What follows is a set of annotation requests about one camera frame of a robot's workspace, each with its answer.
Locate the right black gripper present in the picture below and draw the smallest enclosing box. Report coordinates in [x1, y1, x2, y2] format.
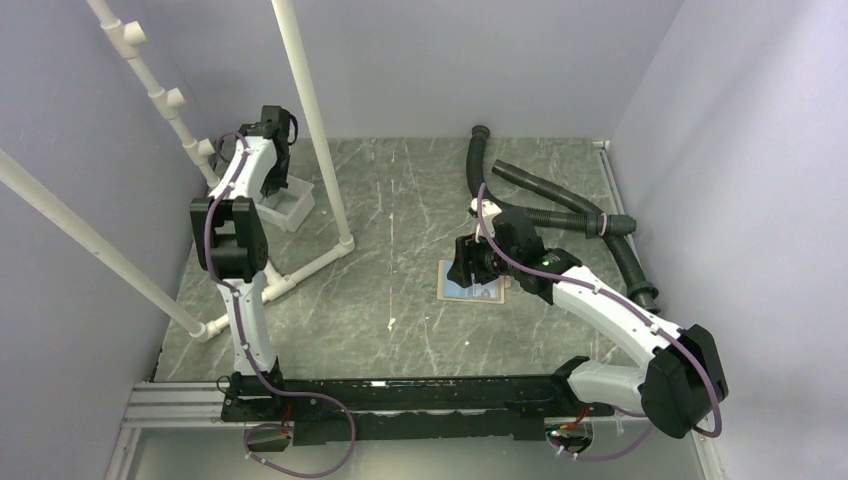
[447, 227, 520, 288]

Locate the thin credit card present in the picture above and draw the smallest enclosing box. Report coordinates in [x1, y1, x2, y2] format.
[471, 280, 502, 301]

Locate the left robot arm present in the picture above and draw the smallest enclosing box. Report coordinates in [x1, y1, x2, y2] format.
[189, 105, 298, 420]

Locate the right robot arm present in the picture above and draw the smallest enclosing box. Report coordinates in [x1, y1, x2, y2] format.
[446, 200, 729, 438]

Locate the white plastic card tray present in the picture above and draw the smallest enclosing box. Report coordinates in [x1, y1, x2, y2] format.
[256, 175, 315, 232]

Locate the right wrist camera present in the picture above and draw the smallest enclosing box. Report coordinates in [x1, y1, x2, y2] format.
[469, 199, 503, 222]

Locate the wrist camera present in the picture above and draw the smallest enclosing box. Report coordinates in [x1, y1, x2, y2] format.
[260, 105, 299, 146]
[469, 199, 503, 222]

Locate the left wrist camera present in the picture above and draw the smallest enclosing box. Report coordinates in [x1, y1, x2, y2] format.
[260, 105, 299, 146]

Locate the black corrugated hose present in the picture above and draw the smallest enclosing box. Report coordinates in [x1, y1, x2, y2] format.
[465, 125, 660, 314]

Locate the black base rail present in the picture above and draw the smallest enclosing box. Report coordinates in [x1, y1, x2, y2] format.
[221, 374, 613, 446]

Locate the white PVC pipe frame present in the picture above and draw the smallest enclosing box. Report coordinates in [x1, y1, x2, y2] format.
[1, 1, 355, 342]

